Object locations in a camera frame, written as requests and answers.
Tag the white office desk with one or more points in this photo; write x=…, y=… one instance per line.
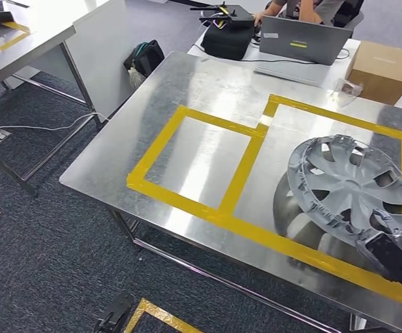
x=336, y=76

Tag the person's left forearm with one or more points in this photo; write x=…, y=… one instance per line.
x=306, y=10

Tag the black robot left foot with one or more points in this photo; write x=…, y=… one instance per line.
x=118, y=310

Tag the yellow floor tape square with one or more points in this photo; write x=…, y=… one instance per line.
x=152, y=309

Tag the brown cardboard box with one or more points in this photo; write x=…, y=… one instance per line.
x=379, y=69

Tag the black soft carry case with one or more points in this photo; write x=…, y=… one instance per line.
x=225, y=42

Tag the steel table with tape mark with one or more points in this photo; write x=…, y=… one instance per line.
x=41, y=27

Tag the black bag with teal trim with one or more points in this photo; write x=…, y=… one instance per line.
x=149, y=56

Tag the yellow tape on steel table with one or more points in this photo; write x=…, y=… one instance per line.
x=4, y=45

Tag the person's right forearm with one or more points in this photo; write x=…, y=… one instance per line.
x=274, y=7

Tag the black office chair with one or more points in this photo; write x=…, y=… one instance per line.
x=351, y=10

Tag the grey laptop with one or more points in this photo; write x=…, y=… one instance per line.
x=305, y=40

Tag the clear plastic wrapper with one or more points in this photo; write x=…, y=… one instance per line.
x=348, y=88

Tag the steel workbench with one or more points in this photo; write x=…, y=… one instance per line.
x=204, y=87

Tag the white panel board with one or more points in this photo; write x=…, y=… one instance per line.
x=99, y=55

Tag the silver wheel hubcap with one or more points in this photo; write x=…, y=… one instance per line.
x=346, y=188

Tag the person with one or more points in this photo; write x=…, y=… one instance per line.
x=331, y=10

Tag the person's right hand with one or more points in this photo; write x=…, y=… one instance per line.
x=259, y=18

